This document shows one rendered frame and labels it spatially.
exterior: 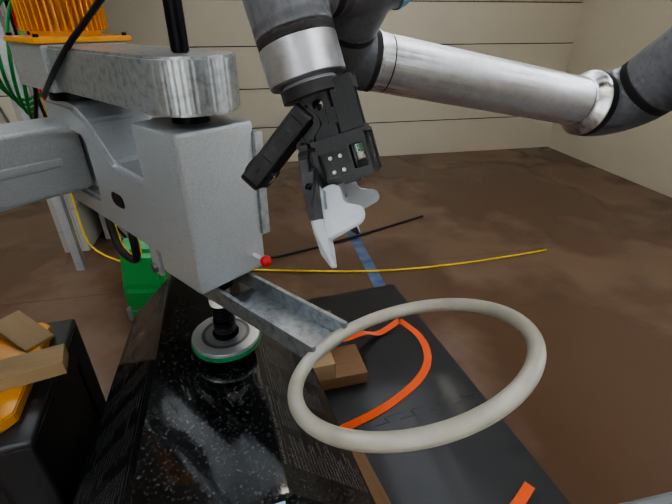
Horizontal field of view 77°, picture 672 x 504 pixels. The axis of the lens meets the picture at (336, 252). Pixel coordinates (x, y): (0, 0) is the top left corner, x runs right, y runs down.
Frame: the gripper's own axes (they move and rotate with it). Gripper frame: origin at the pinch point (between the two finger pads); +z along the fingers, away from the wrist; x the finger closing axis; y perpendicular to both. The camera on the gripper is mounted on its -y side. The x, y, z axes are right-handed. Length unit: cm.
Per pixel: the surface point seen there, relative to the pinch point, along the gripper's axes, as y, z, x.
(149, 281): -176, 31, 163
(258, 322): -38, 22, 38
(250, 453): -46, 51, 27
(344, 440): -8.5, 28.5, 0.4
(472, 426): 10.1, 28.9, 1.3
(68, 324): -137, 21, 71
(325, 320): -22, 26, 41
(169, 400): -72, 40, 37
